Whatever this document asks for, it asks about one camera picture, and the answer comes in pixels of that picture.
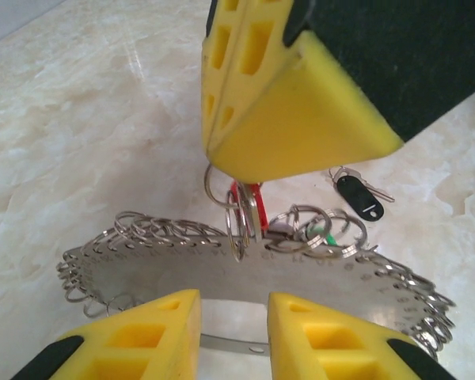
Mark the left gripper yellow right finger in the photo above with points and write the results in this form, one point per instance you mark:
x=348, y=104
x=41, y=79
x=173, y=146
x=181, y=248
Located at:
x=289, y=316

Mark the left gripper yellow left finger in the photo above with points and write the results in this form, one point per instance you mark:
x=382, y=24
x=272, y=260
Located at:
x=170, y=316

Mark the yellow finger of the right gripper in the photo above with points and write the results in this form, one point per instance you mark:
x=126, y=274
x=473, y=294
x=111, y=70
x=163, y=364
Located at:
x=301, y=118
x=213, y=79

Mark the metal crescent plate with keyrings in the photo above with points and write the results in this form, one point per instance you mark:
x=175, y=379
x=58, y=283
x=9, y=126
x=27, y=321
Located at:
x=206, y=273

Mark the red plastic key tag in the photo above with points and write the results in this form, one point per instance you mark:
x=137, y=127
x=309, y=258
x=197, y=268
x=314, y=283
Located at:
x=262, y=206

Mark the black plastic key tag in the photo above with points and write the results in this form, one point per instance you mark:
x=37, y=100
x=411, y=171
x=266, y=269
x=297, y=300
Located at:
x=360, y=200

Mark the steel split keyring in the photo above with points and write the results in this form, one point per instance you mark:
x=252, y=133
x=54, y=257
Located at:
x=228, y=227

